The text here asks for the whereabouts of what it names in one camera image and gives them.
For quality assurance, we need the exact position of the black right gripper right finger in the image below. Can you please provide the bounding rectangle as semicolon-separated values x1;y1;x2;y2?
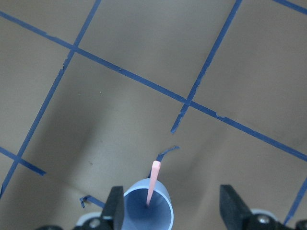
219;184;280;230

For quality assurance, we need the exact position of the pink chopstick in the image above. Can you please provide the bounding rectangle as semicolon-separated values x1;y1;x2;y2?
146;161;161;207

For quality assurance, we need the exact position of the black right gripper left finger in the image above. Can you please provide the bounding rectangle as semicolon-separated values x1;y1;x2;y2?
79;186;124;230

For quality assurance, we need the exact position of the blue plastic cup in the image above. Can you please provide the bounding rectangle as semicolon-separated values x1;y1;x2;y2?
122;178;174;230

